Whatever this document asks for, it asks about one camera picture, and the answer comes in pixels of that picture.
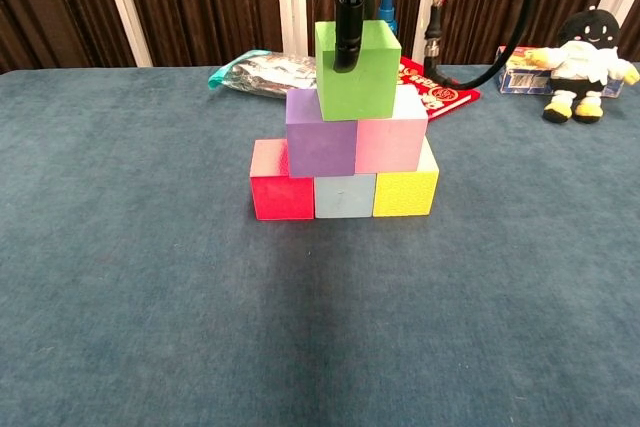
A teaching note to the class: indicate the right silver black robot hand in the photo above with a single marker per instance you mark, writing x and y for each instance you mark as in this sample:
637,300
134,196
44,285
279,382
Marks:
347,22

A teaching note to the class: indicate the red spiral notebook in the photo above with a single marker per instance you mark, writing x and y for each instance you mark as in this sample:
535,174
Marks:
445,97

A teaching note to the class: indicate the light blue foam cube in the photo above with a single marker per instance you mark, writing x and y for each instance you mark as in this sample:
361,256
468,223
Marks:
345,197

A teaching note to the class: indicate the teal snack packet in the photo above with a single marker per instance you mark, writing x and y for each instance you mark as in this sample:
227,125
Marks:
270,74

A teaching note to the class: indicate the pink foam cube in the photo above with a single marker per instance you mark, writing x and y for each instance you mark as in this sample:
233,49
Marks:
390,144

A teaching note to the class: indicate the blue and orange carton box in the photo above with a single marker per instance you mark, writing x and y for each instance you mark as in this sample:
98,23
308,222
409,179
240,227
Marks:
520,79

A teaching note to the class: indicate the blue spray bottle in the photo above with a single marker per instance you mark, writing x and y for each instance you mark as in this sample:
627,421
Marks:
386,4

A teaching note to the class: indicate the yellow foam cube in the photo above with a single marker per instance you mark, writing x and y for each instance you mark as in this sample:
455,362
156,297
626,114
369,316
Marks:
402,194

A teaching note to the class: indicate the black plush doll white shirt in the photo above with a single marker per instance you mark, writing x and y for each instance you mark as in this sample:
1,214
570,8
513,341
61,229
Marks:
585,62

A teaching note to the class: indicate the teal felt table cover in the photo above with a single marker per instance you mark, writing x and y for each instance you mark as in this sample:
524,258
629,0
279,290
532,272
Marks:
320,322

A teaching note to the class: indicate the red foam cube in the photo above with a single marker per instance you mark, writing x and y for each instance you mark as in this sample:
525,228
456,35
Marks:
282,199

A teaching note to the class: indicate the purple foam cube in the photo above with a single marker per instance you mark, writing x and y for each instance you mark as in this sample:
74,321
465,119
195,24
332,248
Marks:
320,147

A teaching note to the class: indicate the green foam cube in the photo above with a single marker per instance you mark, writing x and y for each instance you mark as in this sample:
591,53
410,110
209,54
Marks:
357,92

